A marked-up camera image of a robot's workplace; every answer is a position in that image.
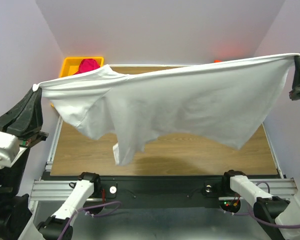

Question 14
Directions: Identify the white t shirt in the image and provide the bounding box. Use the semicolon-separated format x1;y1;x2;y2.
32;53;297;166

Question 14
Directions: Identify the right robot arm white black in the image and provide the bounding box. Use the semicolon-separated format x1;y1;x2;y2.
220;56;300;240

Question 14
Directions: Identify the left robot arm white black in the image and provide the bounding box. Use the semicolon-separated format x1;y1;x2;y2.
0;90;101;240

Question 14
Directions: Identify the yellow plastic bin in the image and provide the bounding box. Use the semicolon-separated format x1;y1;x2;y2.
50;56;105;108

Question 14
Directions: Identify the pink t shirt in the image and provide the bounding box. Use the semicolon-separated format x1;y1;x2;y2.
74;58;101;75

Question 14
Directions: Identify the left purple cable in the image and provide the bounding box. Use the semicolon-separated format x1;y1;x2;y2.
56;200;123;240

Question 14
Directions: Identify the purple cable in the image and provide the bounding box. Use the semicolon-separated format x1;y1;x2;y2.
224;181;300;229
56;200;123;240

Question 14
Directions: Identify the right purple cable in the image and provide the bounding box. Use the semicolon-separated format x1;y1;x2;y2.
224;181;300;229

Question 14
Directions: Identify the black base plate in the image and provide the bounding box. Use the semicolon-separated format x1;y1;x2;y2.
72;175;251;210

